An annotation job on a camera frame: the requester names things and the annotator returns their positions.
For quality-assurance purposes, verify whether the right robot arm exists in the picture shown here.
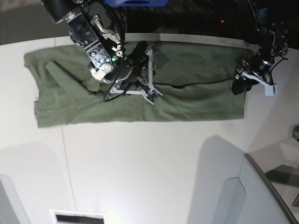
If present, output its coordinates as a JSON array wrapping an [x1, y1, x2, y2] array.
[[42, 0, 147, 84]]

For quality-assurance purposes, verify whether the blue box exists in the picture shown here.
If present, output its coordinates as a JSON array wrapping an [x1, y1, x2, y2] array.
[[104, 0, 168, 7]]

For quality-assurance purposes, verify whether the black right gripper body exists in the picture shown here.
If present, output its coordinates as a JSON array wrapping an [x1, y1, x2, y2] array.
[[117, 41, 148, 84]]

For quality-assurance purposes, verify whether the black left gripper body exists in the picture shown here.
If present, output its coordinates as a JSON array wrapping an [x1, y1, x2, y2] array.
[[249, 55, 275, 76]]

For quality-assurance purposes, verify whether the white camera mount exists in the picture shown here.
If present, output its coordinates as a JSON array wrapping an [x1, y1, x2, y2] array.
[[235, 60, 278, 96], [108, 45, 163, 104]]

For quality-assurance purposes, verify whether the green t-shirt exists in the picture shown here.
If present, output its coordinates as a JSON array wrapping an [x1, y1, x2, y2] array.
[[24, 42, 253, 128]]

